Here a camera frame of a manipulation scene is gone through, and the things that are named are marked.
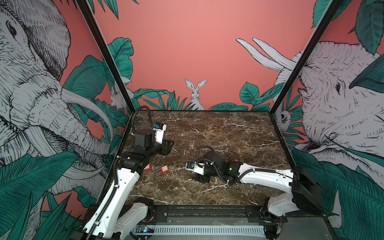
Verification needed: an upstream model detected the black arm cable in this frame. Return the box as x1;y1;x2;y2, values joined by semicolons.
196;145;256;185
130;105;155;134

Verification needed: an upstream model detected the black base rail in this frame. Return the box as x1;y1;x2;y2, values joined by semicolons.
149;205;287;225

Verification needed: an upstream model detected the black enclosure corner post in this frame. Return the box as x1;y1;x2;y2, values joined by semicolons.
269;0;343;115
76;0;135;114

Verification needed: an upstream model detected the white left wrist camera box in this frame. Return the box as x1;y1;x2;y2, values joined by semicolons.
154;122;167;144

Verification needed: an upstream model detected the white slotted cable duct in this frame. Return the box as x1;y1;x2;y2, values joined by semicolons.
132;225;266;238

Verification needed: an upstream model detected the black enclosure corner post right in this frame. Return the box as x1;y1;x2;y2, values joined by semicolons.
269;0;343;115

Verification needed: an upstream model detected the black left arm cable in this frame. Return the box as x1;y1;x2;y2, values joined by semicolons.
130;105;155;134

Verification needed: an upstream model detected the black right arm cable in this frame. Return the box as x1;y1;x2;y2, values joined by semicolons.
196;145;256;185

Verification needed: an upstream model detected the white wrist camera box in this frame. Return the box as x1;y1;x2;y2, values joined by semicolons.
186;161;205;176
154;122;167;144

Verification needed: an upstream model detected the black enclosure corner post left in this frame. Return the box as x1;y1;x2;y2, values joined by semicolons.
76;0;135;114

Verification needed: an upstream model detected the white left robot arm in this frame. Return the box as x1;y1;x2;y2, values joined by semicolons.
70;123;175;240

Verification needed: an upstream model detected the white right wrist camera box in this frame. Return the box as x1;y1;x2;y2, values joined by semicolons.
186;161;205;176

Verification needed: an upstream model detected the red padlock left front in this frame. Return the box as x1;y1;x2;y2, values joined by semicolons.
161;165;170;174

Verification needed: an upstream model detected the red padlock far left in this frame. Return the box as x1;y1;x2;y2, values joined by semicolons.
144;164;152;172

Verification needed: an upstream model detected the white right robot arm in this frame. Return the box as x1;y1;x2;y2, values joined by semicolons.
186;151;323;217

